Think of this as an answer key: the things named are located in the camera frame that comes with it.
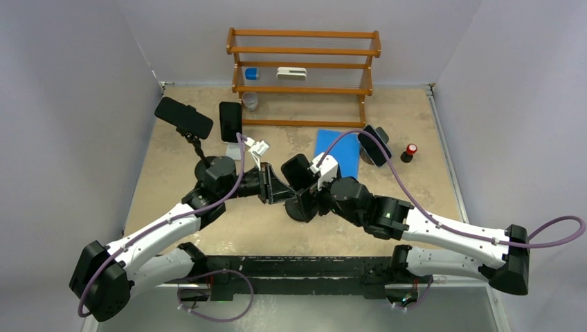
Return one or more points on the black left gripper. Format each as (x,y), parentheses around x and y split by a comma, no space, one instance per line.
(270,187)

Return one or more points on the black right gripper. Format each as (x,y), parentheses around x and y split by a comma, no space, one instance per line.
(317,196)

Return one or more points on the black round-base phone stand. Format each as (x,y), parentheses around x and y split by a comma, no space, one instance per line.
(295,211)

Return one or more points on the black smartphone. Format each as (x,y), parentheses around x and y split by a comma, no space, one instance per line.
(297,172)

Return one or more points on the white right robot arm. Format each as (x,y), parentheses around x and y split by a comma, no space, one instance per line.
(493,255)

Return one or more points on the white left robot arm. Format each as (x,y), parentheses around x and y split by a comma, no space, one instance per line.
(198,209)

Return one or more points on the white folding phone stand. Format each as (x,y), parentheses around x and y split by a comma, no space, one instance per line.
(236,150)

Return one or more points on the black phone on wooden stand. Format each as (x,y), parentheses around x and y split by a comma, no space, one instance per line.
(375,140)

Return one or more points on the black phone on white stand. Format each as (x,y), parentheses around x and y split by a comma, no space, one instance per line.
(230,117)

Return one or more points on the black phone on tripod stand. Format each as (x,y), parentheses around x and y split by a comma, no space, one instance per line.
(184,117)

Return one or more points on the blue rectangular mat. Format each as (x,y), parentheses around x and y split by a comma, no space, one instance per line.
(346,151)

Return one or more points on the clear plastic cup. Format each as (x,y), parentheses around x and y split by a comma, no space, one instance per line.
(250,100)

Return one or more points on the red capped black bottle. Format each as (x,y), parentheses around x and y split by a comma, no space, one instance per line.
(408,154)

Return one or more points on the white rectangular device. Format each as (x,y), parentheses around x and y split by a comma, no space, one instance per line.
(291,73)

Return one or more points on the blue small box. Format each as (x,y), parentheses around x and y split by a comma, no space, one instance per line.
(251,74)

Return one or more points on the orange wooden shelf rack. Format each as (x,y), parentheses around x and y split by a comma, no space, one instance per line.
(304,62)

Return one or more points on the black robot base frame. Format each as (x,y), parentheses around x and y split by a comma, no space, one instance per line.
(227,276)

